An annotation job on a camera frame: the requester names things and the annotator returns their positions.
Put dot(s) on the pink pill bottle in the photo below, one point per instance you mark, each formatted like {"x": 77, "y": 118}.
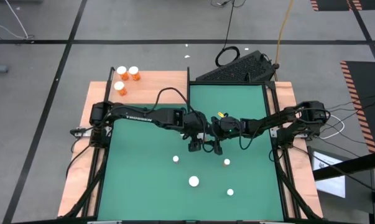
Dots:
{"x": 175, "y": 159}

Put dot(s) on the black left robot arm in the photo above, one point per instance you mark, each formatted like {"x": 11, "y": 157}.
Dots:
{"x": 137, "y": 116}

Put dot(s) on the green table mat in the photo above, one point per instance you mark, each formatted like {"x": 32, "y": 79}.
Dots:
{"x": 143, "y": 186}

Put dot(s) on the black orange striped mat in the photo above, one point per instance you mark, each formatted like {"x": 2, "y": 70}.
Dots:
{"x": 367, "y": 102}
{"x": 333, "y": 4}

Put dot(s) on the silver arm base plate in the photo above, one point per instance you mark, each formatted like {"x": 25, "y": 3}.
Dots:
{"x": 274, "y": 132}
{"x": 81, "y": 132}

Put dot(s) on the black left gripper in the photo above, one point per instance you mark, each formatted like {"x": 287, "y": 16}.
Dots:
{"x": 195, "y": 124}

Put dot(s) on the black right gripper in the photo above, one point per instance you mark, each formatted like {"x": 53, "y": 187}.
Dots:
{"x": 229, "y": 126}

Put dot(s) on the large amber pill bottle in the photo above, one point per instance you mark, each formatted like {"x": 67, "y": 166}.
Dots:
{"x": 193, "y": 181}

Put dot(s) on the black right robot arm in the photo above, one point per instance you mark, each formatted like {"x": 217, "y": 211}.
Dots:
{"x": 277, "y": 119}

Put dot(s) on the amber pill bottle white cap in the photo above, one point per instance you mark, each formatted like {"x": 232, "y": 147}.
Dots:
{"x": 121, "y": 70}
{"x": 119, "y": 85}
{"x": 226, "y": 161}
{"x": 133, "y": 70}

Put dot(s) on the small white ball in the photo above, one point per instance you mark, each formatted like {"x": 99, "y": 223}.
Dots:
{"x": 230, "y": 192}

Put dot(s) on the black metal beam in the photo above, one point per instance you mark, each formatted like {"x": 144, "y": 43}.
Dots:
{"x": 349, "y": 166}

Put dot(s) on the white screen monitor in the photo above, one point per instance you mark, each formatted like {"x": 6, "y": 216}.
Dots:
{"x": 330, "y": 183}

